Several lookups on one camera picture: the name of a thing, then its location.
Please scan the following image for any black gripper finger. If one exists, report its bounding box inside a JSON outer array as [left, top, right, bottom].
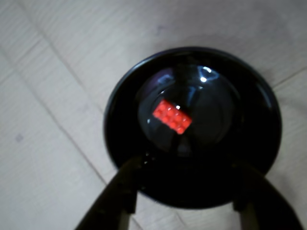
[[231, 162, 304, 230], [75, 155, 144, 230]]

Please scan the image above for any red lego block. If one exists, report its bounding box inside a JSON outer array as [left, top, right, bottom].
[[153, 99, 193, 135]]

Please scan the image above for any black round bowl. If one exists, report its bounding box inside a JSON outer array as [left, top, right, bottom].
[[103, 46, 283, 210]]

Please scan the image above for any brown cardboard sheet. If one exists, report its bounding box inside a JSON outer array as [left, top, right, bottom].
[[0, 0, 307, 230]]

